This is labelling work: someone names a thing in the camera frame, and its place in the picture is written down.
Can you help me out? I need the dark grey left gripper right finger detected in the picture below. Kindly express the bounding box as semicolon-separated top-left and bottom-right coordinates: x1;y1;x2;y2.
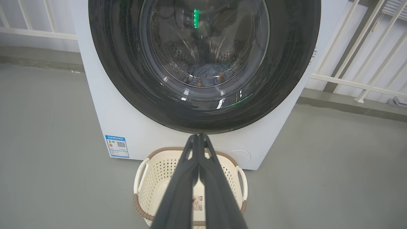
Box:
200;134;248;229

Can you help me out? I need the cream perforated laundry basket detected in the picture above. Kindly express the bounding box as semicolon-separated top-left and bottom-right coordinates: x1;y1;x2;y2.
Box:
133;147;248;227

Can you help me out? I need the white washing machine body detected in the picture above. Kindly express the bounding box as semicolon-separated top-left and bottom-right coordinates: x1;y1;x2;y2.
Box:
70;0;348;170

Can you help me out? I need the black round washing machine door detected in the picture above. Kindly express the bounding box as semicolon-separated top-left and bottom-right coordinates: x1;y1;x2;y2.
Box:
88;0;321;134

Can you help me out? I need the blue energy label sticker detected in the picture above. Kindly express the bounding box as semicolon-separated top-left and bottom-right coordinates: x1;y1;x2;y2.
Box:
105;135;130;158

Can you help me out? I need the white metal railing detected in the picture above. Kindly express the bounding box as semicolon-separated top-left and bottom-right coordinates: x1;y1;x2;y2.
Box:
0;0;78;41
310;0;407;103

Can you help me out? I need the blue cartoon-print garment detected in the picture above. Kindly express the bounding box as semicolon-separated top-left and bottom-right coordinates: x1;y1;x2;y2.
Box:
187;63;235;88

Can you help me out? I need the perforated steel washer drum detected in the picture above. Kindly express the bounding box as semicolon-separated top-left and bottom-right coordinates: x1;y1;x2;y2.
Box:
149;0;261;86

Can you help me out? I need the paper label inside basket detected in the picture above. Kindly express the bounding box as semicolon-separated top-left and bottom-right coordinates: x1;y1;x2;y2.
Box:
192;195;203;212

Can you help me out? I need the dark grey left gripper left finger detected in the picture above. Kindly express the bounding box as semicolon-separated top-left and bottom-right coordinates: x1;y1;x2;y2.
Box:
150;134;200;229

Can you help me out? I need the round white filter cover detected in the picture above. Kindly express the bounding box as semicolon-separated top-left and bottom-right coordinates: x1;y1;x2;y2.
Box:
226;149;252;164

